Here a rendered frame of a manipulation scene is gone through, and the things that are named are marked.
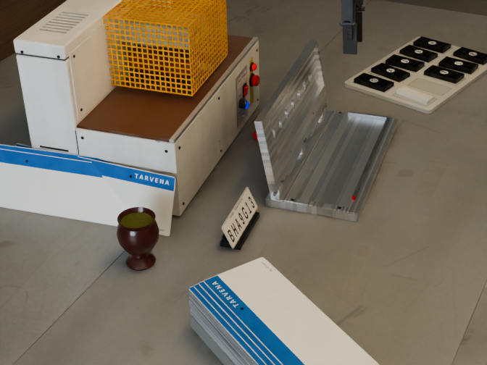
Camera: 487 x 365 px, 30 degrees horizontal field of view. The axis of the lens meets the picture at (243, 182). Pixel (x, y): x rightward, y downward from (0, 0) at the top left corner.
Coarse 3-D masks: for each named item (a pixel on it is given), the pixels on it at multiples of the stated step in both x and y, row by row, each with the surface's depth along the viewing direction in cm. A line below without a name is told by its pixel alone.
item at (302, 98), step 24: (312, 48) 221; (288, 72) 210; (312, 72) 225; (288, 96) 208; (312, 96) 224; (264, 120) 191; (288, 120) 208; (312, 120) 221; (264, 144) 193; (288, 144) 205; (288, 168) 205
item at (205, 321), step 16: (192, 288) 163; (192, 304) 164; (208, 304) 159; (192, 320) 166; (208, 320) 160; (224, 320) 156; (208, 336) 162; (224, 336) 155; (224, 352) 158; (240, 352) 151
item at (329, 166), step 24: (336, 120) 229; (360, 120) 229; (312, 144) 219; (336, 144) 219; (360, 144) 219; (384, 144) 218; (312, 168) 210; (336, 168) 210; (360, 168) 210; (288, 192) 201; (312, 192) 202; (336, 192) 201; (360, 192) 201; (336, 216) 196
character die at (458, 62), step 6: (444, 60) 257; (450, 60) 257; (456, 60) 257; (462, 60) 257; (444, 66) 255; (450, 66) 254; (456, 66) 254; (462, 66) 254; (468, 66) 254; (474, 66) 253; (468, 72) 252
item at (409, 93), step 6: (396, 90) 242; (402, 90) 242; (408, 90) 242; (414, 90) 242; (408, 96) 240; (414, 96) 239; (420, 96) 239; (426, 96) 239; (432, 96) 238; (420, 102) 238; (426, 102) 237
